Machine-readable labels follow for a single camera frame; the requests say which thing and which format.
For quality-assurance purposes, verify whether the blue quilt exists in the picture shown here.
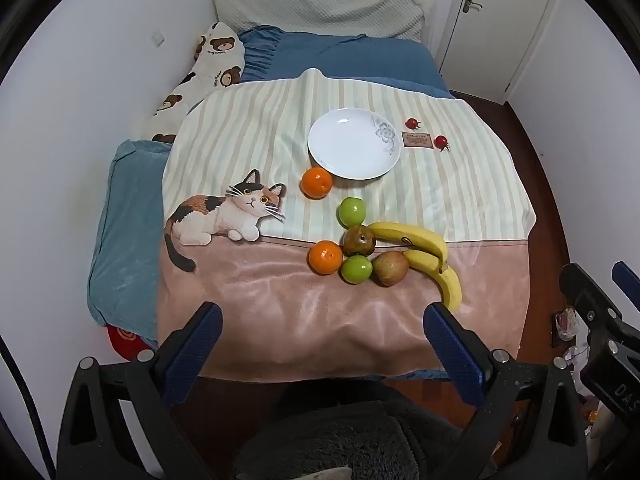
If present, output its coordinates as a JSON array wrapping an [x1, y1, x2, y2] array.
[[237, 26, 456, 98]]

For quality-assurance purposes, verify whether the small clear plastic bag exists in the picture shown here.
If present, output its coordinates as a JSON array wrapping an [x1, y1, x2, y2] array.
[[552, 305, 583, 343]]

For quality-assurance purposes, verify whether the green apple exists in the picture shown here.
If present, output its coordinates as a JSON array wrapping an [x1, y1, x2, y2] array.
[[341, 255, 373, 285], [337, 197, 367, 228]]

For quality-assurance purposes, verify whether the orange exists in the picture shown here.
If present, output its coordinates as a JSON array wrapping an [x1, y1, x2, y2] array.
[[307, 240, 343, 276], [300, 166, 334, 199]]

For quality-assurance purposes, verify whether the bear print pillow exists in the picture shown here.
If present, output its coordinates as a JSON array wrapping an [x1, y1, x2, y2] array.
[[139, 21, 246, 145]]

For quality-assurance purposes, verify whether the reddish-brown apple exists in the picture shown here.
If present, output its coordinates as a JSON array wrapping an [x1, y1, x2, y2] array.
[[371, 251, 410, 287]]

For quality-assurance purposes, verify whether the white door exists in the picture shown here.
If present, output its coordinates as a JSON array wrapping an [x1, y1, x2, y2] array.
[[435, 0, 561, 106]]

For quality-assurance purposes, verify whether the grey quilted pillow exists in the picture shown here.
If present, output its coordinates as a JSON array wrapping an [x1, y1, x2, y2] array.
[[210, 0, 432, 43]]

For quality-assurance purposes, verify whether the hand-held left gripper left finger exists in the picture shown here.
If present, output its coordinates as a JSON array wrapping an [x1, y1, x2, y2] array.
[[56, 301, 224, 480]]

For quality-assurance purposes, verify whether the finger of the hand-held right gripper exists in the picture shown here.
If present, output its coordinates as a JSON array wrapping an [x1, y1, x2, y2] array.
[[612, 261, 640, 312], [559, 261, 626, 356]]

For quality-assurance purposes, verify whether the plain yellow banana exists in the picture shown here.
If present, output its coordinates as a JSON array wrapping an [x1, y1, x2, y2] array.
[[402, 248, 463, 312]]

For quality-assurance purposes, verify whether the yellow banana with sticker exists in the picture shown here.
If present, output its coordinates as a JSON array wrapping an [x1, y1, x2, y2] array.
[[367, 221, 449, 268]]

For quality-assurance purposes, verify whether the teal velvet cushion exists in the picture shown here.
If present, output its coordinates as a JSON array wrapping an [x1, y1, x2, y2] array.
[[87, 139, 173, 351]]

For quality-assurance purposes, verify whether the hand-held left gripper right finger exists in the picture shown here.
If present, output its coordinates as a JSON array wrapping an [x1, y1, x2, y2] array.
[[422, 302, 591, 480]]

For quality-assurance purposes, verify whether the striped cat print blanket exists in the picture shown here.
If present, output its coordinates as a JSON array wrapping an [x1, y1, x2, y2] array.
[[155, 69, 538, 385]]

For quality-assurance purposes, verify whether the red patterned cloth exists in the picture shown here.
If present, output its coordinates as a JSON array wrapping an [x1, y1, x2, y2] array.
[[106, 324, 160, 362]]

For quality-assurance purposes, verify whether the white floral plate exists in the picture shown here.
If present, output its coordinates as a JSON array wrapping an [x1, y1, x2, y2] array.
[[307, 107, 402, 181]]

